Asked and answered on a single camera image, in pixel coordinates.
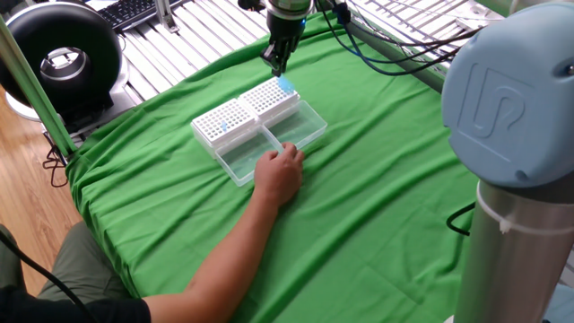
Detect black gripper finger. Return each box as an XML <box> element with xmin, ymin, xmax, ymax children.
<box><xmin>259</xmin><ymin>42</ymin><xmax>282</xmax><ymax>77</ymax></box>
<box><xmin>279</xmin><ymin>34</ymin><xmax>300</xmax><ymax>77</ymax></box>

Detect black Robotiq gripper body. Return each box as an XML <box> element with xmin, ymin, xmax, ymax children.
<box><xmin>267</xmin><ymin>13</ymin><xmax>308</xmax><ymax>53</ymax></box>

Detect white pipette tip box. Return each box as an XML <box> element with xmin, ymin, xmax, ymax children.
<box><xmin>190</xmin><ymin>98</ymin><xmax>284</xmax><ymax>188</ymax></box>
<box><xmin>238</xmin><ymin>75</ymin><xmax>328</xmax><ymax>152</ymax></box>

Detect person's right forearm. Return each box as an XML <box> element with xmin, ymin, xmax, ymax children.
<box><xmin>143</xmin><ymin>192</ymin><xmax>282</xmax><ymax>323</ymax></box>

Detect person's right hand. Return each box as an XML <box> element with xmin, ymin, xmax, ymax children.
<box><xmin>253</xmin><ymin>142</ymin><xmax>307</xmax><ymax>208</ymax></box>

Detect black keyboard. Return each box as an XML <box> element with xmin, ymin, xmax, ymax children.
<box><xmin>96</xmin><ymin>0</ymin><xmax>158</xmax><ymax>31</ymax></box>

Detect green table cloth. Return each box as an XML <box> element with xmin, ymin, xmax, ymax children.
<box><xmin>65</xmin><ymin>11</ymin><xmax>481</xmax><ymax>323</ymax></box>

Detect silver metal mounting plate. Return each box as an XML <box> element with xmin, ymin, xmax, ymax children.
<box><xmin>455</xmin><ymin>0</ymin><xmax>506</xmax><ymax>31</ymax></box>

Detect grey green trousers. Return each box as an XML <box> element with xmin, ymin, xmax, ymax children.
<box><xmin>0</xmin><ymin>222</ymin><xmax>135</xmax><ymax>301</ymax></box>

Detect black cable with ferrite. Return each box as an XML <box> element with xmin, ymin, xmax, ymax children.
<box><xmin>313</xmin><ymin>0</ymin><xmax>483</xmax><ymax>76</ymax></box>

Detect grey metal frame rail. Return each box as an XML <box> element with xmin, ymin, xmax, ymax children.
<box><xmin>347</xmin><ymin>20</ymin><xmax>449</xmax><ymax>93</ymax></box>

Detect aluminium profile post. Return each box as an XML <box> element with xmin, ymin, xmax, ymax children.
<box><xmin>154</xmin><ymin>0</ymin><xmax>180</xmax><ymax>33</ymax></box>

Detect plain black robot cable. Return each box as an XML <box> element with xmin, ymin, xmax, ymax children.
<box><xmin>349</xmin><ymin>0</ymin><xmax>481</xmax><ymax>64</ymax></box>

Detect black ring-shaped fan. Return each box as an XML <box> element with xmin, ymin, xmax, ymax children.
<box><xmin>0</xmin><ymin>1</ymin><xmax>131</xmax><ymax>135</ymax></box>

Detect black cable silver connector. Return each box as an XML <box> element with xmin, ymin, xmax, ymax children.
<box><xmin>446</xmin><ymin>201</ymin><xmax>476</xmax><ymax>237</ymax></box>

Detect green covered frame post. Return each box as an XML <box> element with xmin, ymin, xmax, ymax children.
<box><xmin>0</xmin><ymin>15</ymin><xmax>78</xmax><ymax>158</ymax></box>

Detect thin black floor cable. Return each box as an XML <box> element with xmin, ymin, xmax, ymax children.
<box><xmin>42</xmin><ymin>133</ymin><xmax>69</xmax><ymax>188</ymax></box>

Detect white cable tie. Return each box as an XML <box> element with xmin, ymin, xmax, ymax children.
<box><xmin>474</xmin><ymin>181</ymin><xmax>574</xmax><ymax>237</ymax></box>

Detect thick black cable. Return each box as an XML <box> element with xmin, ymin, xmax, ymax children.
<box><xmin>0</xmin><ymin>229</ymin><xmax>99</xmax><ymax>323</ymax></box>

